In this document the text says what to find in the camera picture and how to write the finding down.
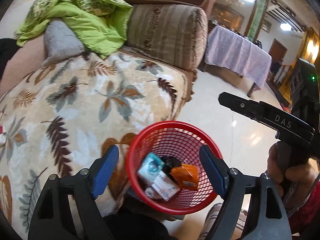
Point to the black cloth garment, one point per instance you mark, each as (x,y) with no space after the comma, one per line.
(8,48)

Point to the purple tablecloth table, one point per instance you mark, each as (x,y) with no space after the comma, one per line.
(227,49)

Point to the floral fleece blanket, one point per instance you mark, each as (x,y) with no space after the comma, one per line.
(60,118)

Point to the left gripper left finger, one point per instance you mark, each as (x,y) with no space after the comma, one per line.
(52,217)

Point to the torn red white box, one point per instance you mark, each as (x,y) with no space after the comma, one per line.
(2,134)

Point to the orange foil wrapper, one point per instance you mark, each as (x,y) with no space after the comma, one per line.
(186,176)

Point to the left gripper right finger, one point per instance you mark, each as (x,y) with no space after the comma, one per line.
(266,215)

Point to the grey quilted pillow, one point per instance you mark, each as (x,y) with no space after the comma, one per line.
(60,43)

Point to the person right hand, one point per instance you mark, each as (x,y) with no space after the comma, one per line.
(303,175)

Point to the black plastic bag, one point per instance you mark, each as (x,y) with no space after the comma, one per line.
(170,162)

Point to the green patterned quilt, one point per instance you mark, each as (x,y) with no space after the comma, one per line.
(101,25)

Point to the white medicine box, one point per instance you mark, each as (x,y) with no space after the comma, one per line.
(164,186)

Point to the teal white small box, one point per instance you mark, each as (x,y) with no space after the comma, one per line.
(150,168)

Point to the red mesh trash basket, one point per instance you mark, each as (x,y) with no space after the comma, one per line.
(183,141)

